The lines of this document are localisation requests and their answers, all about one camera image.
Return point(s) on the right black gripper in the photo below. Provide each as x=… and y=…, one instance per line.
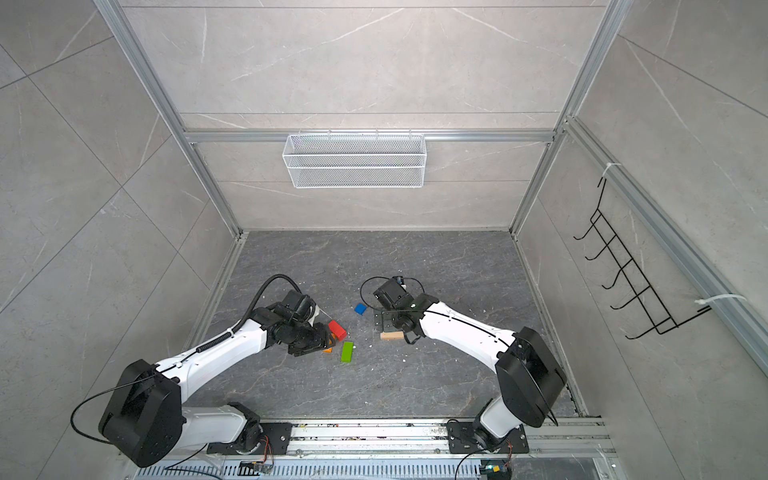
x=385, y=319

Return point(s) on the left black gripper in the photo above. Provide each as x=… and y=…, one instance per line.
x=322, y=340

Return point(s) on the long natural wood block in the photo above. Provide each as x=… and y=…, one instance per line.
x=391, y=336

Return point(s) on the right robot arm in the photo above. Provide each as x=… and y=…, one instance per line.
x=530, y=378

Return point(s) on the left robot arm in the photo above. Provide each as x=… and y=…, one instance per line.
x=146, y=416

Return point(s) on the red rectangular wood block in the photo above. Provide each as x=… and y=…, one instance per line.
x=336, y=330

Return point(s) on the green wood block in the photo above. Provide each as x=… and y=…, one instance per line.
x=347, y=352

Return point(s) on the white zip tie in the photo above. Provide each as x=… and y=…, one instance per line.
x=724, y=296

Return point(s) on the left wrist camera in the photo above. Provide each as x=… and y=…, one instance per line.
x=299, y=307

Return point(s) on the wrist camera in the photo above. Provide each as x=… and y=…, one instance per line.
x=299, y=307
x=392, y=294

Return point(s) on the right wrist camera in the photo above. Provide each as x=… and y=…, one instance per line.
x=392, y=294

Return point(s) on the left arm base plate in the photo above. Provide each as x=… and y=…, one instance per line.
x=271, y=438

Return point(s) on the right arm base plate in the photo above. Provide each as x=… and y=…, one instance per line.
x=466, y=437

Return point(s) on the white wire mesh basket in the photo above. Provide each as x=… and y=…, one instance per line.
x=328, y=161

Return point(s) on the aluminium front rail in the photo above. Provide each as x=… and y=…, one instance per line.
x=431, y=438

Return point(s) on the black wire hook rack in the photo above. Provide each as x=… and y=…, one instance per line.
x=629, y=272

